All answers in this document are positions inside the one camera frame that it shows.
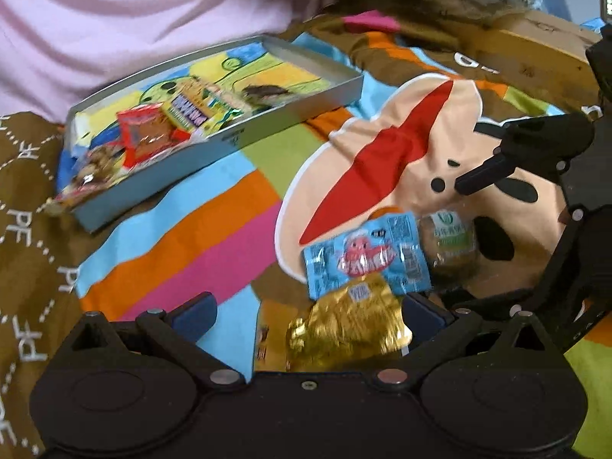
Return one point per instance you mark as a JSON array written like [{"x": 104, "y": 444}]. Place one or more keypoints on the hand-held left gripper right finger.
[{"x": 428, "y": 318}]

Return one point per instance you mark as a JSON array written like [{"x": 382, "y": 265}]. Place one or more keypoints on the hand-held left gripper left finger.
[{"x": 197, "y": 314}]

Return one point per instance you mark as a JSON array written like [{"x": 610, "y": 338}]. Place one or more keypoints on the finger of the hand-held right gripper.
[
  {"x": 535, "y": 143},
  {"x": 571, "y": 258}
]

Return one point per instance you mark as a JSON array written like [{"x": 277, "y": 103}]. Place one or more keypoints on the brown cake with green label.
[{"x": 449, "y": 248}]

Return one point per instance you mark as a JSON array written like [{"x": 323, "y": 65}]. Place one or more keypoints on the gold foil snack packet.
[{"x": 349, "y": 325}]

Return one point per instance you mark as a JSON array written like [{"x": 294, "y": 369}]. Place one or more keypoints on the light blue snack packet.
[{"x": 363, "y": 253}]

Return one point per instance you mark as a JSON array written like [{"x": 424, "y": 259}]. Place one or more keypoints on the grey box with cartoon drawing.
[{"x": 191, "y": 162}]

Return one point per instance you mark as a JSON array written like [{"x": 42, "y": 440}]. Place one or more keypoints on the nut print snack packet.
[{"x": 91, "y": 174}]

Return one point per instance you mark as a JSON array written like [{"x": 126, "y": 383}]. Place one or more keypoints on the red snack packet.
[{"x": 146, "y": 136}]

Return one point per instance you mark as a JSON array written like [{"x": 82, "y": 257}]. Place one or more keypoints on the yellow purple snack packet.
[{"x": 189, "y": 114}]

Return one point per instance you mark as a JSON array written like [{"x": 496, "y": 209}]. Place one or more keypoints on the green yellow snack packet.
[{"x": 227, "y": 100}]

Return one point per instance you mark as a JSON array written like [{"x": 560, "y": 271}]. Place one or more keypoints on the dark brown snack packet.
[{"x": 263, "y": 94}]

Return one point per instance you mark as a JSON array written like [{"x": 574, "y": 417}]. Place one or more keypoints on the printed blanket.
[{"x": 191, "y": 248}]

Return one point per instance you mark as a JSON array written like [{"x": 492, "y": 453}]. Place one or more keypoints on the orange snack packet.
[{"x": 272, "y": 339}]

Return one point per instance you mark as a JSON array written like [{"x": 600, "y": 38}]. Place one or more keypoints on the cardboard box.
[{"x": 540, "y": 52}]

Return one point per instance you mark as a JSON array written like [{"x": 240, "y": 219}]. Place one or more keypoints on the pink cloth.
[{"x": 119, "y": 24}]

